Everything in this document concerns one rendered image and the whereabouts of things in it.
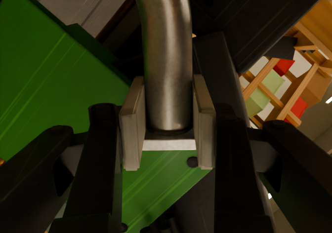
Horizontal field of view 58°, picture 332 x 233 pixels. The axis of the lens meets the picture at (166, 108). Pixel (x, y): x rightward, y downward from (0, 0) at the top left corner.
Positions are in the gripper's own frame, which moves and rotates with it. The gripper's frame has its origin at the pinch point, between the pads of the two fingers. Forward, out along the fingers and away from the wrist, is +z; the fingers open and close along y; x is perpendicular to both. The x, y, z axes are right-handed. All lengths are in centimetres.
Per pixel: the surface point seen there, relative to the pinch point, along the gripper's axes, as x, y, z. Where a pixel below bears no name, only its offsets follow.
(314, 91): -108, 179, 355
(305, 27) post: -2, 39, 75
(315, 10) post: 2, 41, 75
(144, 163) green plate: -5.7, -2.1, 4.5
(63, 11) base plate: 5, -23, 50
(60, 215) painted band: -478, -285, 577
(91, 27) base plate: 0, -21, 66
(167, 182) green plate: -7.5, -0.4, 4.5
